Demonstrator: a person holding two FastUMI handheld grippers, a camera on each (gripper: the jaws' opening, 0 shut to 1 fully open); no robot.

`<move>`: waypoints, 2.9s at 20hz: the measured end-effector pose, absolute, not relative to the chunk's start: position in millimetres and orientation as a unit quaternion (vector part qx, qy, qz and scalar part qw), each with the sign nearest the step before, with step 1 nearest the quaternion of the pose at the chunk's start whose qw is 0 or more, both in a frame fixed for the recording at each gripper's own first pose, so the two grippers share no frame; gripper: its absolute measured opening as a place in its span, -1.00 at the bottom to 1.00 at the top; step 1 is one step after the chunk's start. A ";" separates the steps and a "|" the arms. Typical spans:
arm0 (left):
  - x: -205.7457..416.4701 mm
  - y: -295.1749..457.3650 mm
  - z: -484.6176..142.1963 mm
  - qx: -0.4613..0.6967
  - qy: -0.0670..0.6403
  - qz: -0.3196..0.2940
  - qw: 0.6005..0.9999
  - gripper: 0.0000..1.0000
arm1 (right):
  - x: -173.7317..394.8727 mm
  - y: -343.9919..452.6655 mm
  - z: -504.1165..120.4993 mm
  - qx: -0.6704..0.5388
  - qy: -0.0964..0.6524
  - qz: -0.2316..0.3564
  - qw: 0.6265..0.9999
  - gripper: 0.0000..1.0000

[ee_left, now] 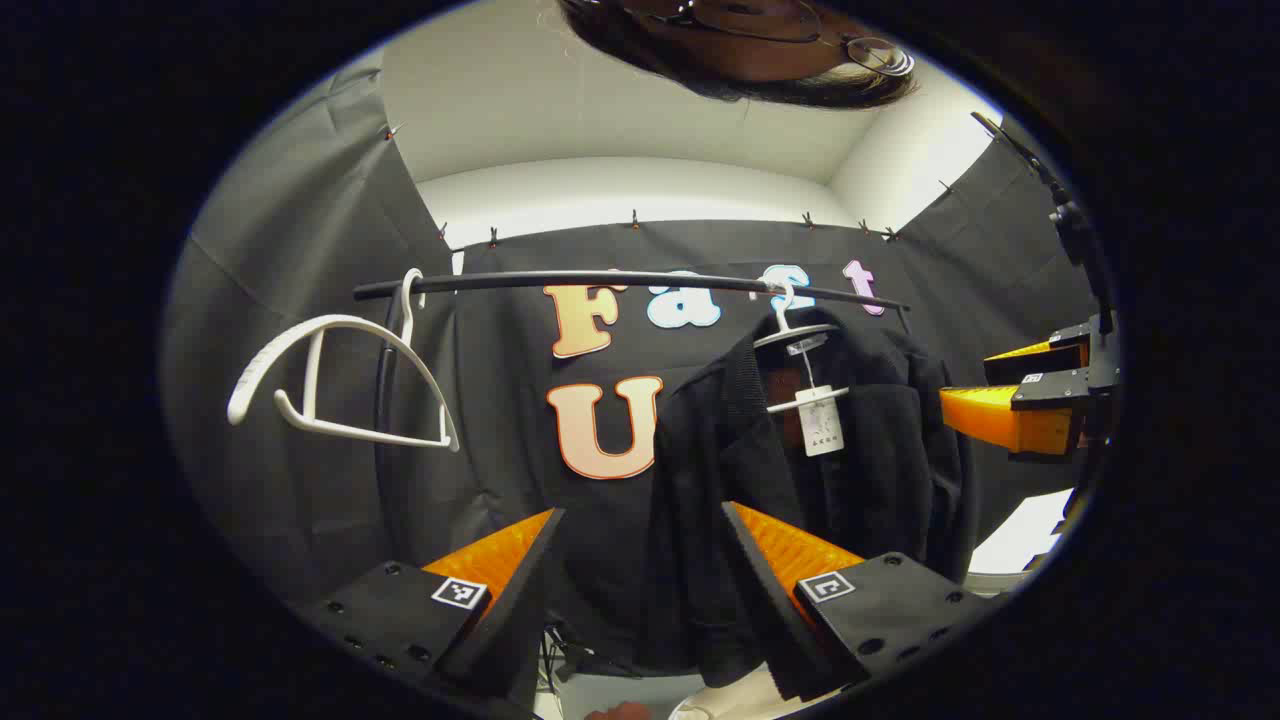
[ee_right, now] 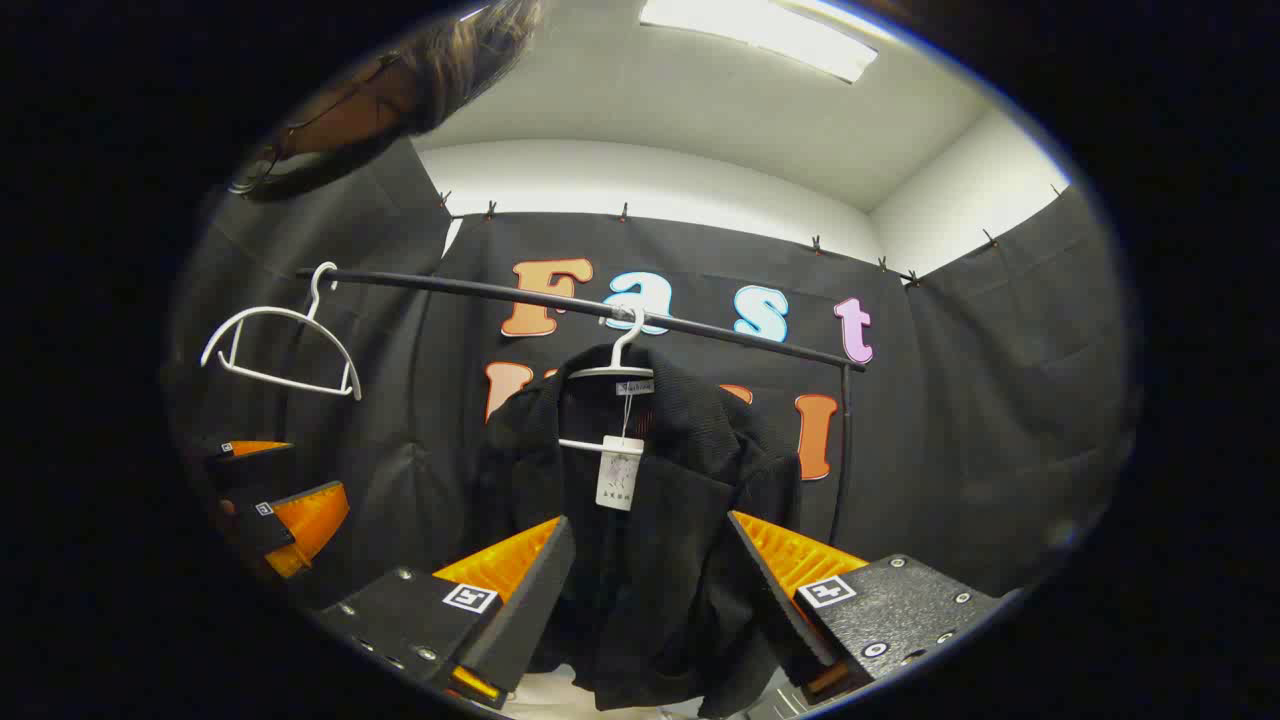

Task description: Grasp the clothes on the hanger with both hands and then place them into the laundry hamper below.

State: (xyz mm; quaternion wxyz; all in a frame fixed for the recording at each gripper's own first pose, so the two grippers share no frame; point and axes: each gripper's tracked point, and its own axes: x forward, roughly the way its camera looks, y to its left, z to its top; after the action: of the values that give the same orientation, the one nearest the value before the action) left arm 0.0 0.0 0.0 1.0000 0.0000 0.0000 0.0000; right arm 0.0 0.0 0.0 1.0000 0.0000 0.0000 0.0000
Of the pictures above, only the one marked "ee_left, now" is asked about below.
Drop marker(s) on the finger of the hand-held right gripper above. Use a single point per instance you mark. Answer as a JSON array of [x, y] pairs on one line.
[[1040, 362], [1000, 420]]

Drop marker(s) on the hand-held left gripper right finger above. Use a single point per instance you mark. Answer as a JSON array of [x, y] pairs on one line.
[[765, 610]]

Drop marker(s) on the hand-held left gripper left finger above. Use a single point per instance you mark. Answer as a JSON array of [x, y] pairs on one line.
[[515, 620]]

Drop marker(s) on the white fabric laundry hamper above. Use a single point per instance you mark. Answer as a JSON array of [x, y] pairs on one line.
[[730, 702]]

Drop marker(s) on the black jacket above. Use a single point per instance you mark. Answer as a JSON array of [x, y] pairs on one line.
[[720, 450]]

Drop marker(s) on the white plastic hanger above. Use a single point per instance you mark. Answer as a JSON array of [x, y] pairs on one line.
[[800, 335], [316, 375]]

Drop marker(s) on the black clothes rack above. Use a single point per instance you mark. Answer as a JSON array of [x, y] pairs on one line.
[[560, 278]]

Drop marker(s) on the white paper garment tag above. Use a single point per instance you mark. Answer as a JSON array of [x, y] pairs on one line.
[[822, 430]]

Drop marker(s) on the person's head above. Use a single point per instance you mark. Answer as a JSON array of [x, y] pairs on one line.
[[760, 70]]

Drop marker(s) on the black backdrop cloth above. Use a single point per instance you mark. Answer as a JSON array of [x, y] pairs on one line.
[[300, 300]]

